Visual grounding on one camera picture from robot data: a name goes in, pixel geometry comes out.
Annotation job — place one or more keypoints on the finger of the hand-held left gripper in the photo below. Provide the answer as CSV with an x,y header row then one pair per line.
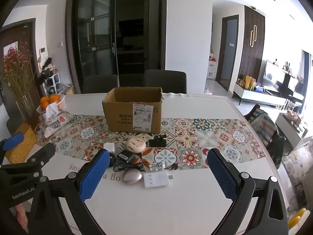
x,y
13,142
41,155

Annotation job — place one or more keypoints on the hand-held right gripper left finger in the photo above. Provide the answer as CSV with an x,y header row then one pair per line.
x,y
95,173

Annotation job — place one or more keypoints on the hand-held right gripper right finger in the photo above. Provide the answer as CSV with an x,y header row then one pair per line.
x,y
221,173

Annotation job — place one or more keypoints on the white charger cube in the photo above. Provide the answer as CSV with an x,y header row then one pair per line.
x,y
109,147

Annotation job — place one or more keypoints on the silver oval object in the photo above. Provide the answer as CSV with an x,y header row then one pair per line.
x,y
132,176

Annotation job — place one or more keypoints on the beige round device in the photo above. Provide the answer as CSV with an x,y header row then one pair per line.
x,y
136,145

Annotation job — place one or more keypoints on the cardboard box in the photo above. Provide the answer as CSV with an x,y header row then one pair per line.
x,y
132,112

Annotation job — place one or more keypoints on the person's left hand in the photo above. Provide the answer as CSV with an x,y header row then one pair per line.
x,y
20,216

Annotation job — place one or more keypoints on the yellow woven box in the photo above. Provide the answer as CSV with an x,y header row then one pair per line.
x,y
20,146

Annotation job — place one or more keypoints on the printed tissue bag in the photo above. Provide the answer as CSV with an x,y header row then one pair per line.
x,y
53,123

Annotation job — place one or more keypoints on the glass vase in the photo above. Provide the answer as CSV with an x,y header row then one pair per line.
x,y
25,110

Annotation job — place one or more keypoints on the patterned table runner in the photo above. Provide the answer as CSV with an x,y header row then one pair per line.
x,y
200,137

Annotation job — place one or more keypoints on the orange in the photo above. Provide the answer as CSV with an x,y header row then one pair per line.
x,y
44,102
54,98

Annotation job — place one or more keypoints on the white fruit basket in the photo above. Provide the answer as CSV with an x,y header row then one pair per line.
x,y
61,105

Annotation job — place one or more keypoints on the small blue white figure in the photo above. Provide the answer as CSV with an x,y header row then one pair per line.
x,y
156,167

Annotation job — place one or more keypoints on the striped cloth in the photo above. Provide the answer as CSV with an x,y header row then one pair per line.
x,y
264,127

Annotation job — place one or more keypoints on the black clip holder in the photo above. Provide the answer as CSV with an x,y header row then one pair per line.
x,y
157,142

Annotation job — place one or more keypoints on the white shoe rack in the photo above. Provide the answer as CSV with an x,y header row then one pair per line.
x,y
52,83

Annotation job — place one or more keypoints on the small cardboard carton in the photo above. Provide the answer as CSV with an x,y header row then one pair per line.
x,y
70,90

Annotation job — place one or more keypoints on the red dried flowers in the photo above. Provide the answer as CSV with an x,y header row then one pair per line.
x,y
17,68

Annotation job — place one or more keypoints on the coffee table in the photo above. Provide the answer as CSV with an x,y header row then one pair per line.
x,y
288,129

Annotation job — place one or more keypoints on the white media cabinet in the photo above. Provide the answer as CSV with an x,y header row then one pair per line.
x,y
259,95

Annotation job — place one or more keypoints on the yellow toy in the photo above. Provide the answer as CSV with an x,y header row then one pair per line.
x,y
297,219

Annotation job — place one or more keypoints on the dark dining chair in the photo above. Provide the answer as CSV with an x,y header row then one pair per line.
x,y
165,82
101,84

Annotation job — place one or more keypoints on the red door poster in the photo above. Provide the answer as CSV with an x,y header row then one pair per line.
x,y
11,50

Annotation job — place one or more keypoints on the white intercom panel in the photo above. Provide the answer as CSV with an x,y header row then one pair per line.
x,y
43,52

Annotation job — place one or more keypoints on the yellow bag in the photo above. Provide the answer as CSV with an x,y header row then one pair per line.
x,y
249,82

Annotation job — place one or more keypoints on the brown entrance door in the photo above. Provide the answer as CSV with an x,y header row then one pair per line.
x,y
27,41

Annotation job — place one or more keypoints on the small white cabinet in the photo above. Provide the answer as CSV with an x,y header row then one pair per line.
x,y
211,69

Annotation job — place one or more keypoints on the television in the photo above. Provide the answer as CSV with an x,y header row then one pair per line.
x,y
276,76

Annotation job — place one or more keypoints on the grey hallway door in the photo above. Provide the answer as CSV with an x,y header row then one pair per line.
x,y
228,51

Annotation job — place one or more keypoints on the black framed glass door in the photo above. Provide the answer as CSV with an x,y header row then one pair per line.
x,y
97,41

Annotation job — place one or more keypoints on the dark slatted wall panel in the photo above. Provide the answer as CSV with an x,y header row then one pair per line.
x,y
259,61

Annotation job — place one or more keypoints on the gold wall ornament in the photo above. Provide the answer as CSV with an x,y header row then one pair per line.
x,y
253,36

